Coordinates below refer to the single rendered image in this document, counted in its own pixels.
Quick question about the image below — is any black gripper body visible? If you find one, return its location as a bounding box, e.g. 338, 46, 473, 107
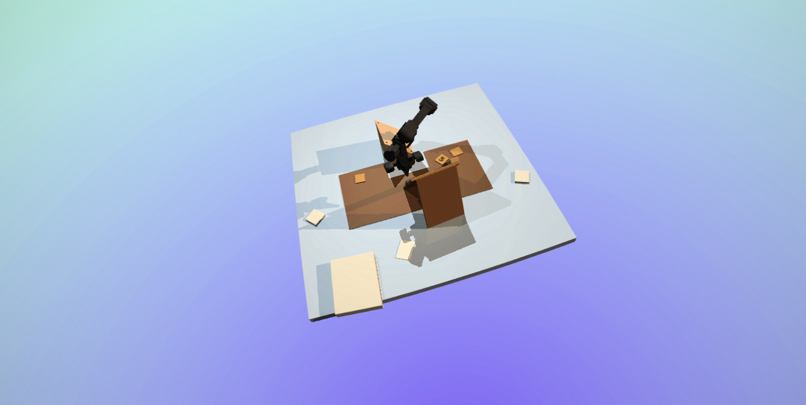
383, 149, 424, 173

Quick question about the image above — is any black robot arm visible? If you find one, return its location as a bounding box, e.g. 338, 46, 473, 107
383, 97, 438, 171

